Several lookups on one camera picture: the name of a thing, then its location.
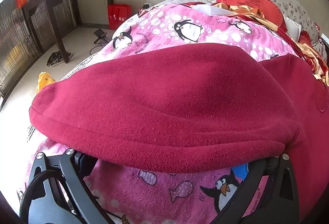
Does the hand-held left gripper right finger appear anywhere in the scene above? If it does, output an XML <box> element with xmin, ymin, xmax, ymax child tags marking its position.
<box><xmin>213</xmin><ymin>153</ymin><xmax>300</xmax><ymax>224</ymax></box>

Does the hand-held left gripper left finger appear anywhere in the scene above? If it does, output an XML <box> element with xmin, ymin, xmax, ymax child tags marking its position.
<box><xmin>27</xmin><ymin>148</ymin><xmax>115</xmax><ymax>224</ymax></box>

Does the dark red fleece garment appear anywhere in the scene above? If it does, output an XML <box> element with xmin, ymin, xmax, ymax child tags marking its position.
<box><xmin>29</xmin><ymin>43</ymin><xmax>329</xmax><ymax>224</ymax></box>

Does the pink penguin blanket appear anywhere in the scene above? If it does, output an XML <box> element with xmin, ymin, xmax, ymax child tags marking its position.
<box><xmin>15</xmin><ymin>2</ymin><xmax>304</xmax><ymax>224</ymax></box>

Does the yellow plastic bag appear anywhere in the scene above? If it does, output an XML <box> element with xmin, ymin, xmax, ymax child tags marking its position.
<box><xmin>36</xmin><ymin>72</ymin><xmax>56</xmax><ymax>93</ymax></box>

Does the patterned shoe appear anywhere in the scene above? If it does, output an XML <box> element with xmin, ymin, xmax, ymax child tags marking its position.
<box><xmin>46</xmin><ymin>51</ymin><xmax>65</xmax><ymax>67</ymax></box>
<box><xmin>51</xmin><ymin>53</ymin><xmax>73</xmax><ymax>68</ymax></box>

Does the black device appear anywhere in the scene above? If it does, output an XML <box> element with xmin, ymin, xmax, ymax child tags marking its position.
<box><xmin>94</xmin><ymin>29</ymin><xmax>110</xmax><ymax>46</ymax></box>

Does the metal radiator grille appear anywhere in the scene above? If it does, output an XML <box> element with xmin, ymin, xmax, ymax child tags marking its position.
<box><xmin>0</xmin><ymin>0</ymin><xmax>80</xmax><ymax>97</ymax></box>

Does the dark wooden cabinet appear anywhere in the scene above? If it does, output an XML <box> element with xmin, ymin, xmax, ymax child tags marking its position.
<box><xmin>320</xmin><ymin>34</ymin><xmax>329</xmax><ymax>62</ymax></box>

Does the red ruffled cushion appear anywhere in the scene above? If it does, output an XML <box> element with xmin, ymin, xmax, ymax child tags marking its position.
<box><xmin>298</xmin><ymin>22</ymin><xmax>322</xmax><ymax>47</ymax></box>
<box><xmin>216</xmin><ymin>0</ymin><xmax>288</xmax><ymax>32</ymax></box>

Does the white pillow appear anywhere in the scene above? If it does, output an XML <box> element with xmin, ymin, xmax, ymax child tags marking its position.
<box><xmin>284</xmin><ymin>17</ymin><xmax>302</xmax><ymax>42</ymax></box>

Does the red gift bag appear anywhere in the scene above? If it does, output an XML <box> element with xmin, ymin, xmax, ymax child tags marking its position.
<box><xmin>107</xmin><ymin>4</ymin><xmax>132</xmax><ymax>30</ymax></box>

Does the white cloth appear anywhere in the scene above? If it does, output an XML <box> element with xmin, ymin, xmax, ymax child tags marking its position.
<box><xmin>191</xmin><ymin>4</ymin><xmax>232</xmax><ymax>16</ymax></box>

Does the black cable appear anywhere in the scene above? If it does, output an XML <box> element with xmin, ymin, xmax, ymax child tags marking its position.
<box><xmin>89</xmin><ymin>42</ymin><xmax>103</xmax><ymax>55</ymax></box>

